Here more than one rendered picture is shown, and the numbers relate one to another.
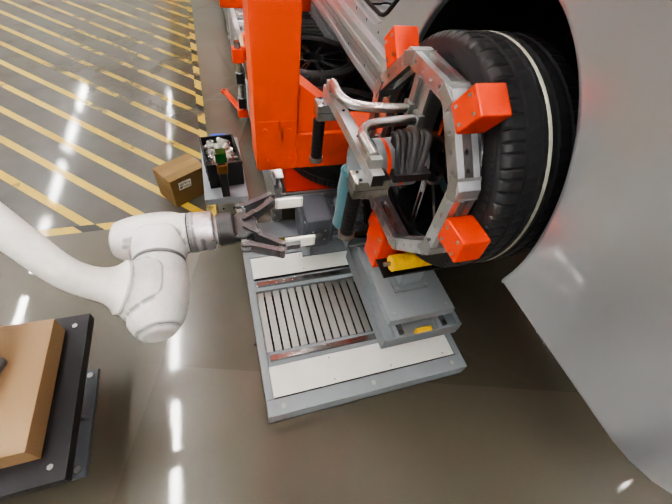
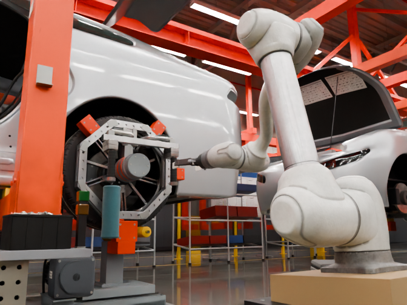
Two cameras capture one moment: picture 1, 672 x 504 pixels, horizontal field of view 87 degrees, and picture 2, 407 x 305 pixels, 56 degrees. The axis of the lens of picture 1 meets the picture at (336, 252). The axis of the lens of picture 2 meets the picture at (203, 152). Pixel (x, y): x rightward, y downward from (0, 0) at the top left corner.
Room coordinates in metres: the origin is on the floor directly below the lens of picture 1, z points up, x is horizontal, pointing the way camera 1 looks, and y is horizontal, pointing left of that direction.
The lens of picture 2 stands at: (0.82, 1.97, 0.50)
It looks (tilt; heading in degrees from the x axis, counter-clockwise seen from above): 12 degrees up; 261
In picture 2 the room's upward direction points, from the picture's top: 1 degrees counter-clockwise
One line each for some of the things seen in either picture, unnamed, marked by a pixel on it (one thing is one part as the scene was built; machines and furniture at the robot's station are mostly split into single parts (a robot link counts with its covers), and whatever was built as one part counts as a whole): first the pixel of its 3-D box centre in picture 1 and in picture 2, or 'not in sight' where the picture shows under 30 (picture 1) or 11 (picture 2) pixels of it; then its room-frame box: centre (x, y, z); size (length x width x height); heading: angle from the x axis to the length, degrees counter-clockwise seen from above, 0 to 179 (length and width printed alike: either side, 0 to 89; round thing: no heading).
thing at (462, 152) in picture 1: (409, 160); (126, 169); (0.91, -0.16, 0.85); 0.54 x 0.07 x 0.54; 24
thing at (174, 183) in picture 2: (350, 214); (173, 170); (0.66, -0.02, 0.83); 0.04 x 0.04 x 0.16
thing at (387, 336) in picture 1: (399, 287); (110, 302); (0.98, -0.32, 0.13); 0.50 x 0.36 x 0.10; 24
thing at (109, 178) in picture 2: (317, 139); (111, 164); (0.97, 0.12, 0.83); 0.04 x 0.04 x 0.16
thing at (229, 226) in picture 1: (237, 227); (202, 161); (0.54, 0.24, 0.83); 0.09 x 0.08 x 0.07; 114
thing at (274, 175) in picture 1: (249, 78); not in sight; (2.41, 0.81, 0.28); 2.47 x 0.09 x 0.22; 24
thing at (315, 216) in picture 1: (341, 226); (63, 287); (1.18, 0.00, 0.26); 0.42 x 0.18 x 0.35; 114
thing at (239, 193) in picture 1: (222, 168); (20, 254); (1.22, 0.56, 0.44); 0.43 x 0.17 x 0.03; 24
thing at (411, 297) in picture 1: (410, 262); (111, 266); (0.98, -0.32, 0.32); 0.40 x 0.30 x 0.28; 24
